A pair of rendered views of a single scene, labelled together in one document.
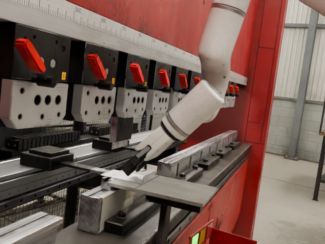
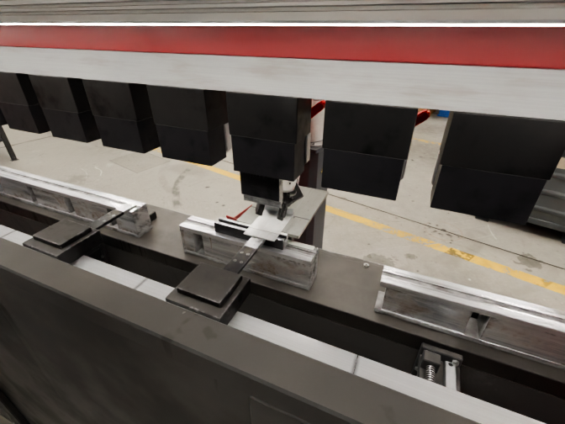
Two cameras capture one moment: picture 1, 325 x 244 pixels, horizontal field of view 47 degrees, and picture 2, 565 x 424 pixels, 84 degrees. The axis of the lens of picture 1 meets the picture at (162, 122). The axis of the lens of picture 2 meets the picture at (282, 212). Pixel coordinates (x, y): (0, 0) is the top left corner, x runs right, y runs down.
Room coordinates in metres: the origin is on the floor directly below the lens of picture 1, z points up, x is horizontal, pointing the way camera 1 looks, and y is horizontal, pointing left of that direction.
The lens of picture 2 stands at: (0.97, 0.76, 1.45)
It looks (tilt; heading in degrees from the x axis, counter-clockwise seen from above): 31 degrees down; 274
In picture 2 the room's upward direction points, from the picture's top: straight up
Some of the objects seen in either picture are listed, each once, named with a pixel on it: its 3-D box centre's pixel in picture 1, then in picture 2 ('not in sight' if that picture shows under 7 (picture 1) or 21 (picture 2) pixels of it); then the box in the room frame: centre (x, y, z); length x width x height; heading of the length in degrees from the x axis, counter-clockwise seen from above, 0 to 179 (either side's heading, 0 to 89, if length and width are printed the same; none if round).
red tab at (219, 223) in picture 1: (220, 220); not in sight; (1.98, -0.38, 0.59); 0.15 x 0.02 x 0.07; 161
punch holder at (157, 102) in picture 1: (150, 87); (192, 121); (1.23, 0.05, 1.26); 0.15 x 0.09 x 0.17; 161
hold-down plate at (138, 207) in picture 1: (136, 212); not in sight; (1.09, 0.04, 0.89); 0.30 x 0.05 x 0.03; 161
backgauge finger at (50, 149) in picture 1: (68, 161); (230, 267); (1.12, 0.27, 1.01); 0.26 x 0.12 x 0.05; 71
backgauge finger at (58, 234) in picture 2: (127, 145); (91, 224); (1.51, 0.13, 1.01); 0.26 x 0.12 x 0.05; 71
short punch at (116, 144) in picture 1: (121, 130); (261, 186); (1.07, 0.11, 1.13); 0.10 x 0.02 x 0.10; 161
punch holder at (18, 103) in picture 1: (23, 76); (488, 161); (0.67, 0.25, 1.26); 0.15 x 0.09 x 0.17; 161
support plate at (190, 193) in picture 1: (164, 186); (286, 206); (1.02, -0.03, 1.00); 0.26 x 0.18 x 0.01; 71
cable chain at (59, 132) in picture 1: (47, 138); not in sight; (1.40, 0.42, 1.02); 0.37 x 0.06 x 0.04; 161
